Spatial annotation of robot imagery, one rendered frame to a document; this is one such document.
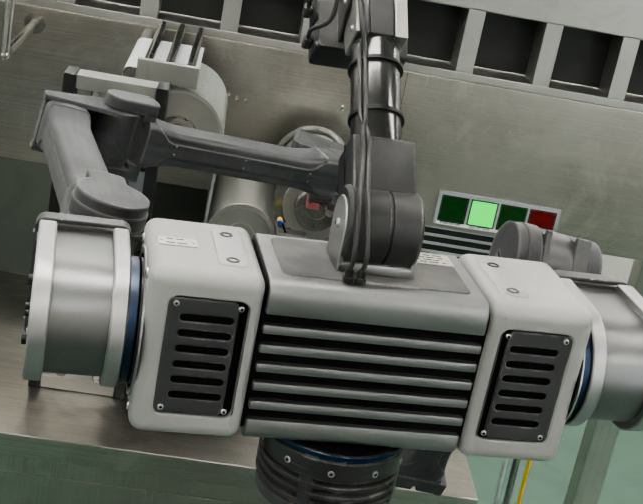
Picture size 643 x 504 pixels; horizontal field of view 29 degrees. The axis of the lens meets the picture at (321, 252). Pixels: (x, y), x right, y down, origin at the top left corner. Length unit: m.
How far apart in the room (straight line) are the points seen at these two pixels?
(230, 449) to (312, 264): 0.99
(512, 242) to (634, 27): 1.19
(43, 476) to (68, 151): 0.77
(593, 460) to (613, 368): 1.83
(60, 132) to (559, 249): 0.60
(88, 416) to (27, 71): 0.71
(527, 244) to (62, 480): 1.00
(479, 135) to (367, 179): 1.40
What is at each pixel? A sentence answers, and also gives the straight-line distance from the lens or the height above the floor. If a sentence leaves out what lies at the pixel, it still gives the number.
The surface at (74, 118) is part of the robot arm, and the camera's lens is 1.58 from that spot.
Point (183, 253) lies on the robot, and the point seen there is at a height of 1.53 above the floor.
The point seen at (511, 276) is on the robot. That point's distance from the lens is 1.17.
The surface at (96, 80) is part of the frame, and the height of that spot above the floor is 1.43.
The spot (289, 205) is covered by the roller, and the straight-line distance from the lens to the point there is 2.13.
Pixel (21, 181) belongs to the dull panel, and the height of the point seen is 1.10.
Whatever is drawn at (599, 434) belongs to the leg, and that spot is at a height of 0.66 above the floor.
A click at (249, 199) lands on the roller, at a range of 2.16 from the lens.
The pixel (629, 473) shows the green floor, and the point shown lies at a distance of 4.34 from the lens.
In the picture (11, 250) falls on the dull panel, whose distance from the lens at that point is 2.57.
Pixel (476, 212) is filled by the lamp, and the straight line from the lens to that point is 2.51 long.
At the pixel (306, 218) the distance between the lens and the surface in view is 2.12.
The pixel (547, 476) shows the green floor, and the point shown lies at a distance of 4.16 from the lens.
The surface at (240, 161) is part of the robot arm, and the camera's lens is 1.72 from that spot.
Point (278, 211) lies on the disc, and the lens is 2.14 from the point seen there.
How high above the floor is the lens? 1.91
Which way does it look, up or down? 20 degrees down
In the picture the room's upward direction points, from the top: 11 degrees clockwise
